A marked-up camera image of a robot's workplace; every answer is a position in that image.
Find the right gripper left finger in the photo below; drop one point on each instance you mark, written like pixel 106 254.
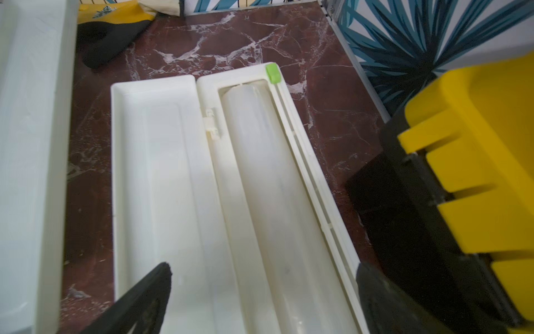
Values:
pixel 141 309

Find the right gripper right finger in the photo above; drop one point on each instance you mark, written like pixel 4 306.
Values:
pixel 388 309

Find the plastic wrap roll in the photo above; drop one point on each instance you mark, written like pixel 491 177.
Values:
pixel 307 293

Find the white wrap dispenser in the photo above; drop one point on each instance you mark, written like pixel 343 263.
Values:
pixel 37 63
pixel 178 198

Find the yellow black toolbox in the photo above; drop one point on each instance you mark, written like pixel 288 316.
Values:
pixel 448 203

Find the yellow black work glove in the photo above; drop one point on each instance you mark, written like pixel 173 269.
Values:
pixel 105 28

